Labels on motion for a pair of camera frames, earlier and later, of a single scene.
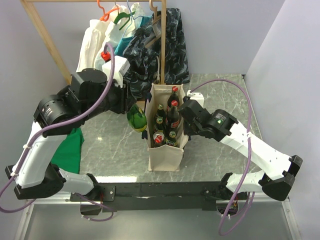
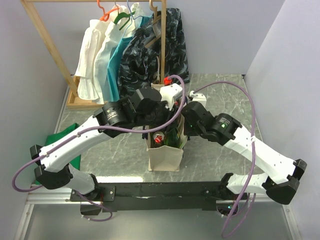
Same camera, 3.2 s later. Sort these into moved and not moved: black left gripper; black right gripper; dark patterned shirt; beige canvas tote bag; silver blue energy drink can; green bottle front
Moved: black left gripper; green bottle front
Not moved: dark patterned shirt; beige canvas tote bag; black right gripper; silver blue energy drink can
